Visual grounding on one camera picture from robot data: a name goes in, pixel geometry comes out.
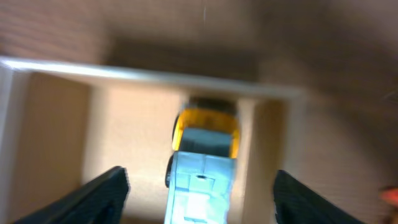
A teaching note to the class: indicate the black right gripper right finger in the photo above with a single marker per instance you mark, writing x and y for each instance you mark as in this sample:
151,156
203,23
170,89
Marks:
295,203

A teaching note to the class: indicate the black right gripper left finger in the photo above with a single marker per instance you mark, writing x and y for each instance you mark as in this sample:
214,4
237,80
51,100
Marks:
100,201

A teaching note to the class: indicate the white cardboard box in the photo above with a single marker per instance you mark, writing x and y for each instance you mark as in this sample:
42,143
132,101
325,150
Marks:
63,124

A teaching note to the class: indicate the yellow grey toy truck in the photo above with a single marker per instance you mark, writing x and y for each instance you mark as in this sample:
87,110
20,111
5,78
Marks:
201,171

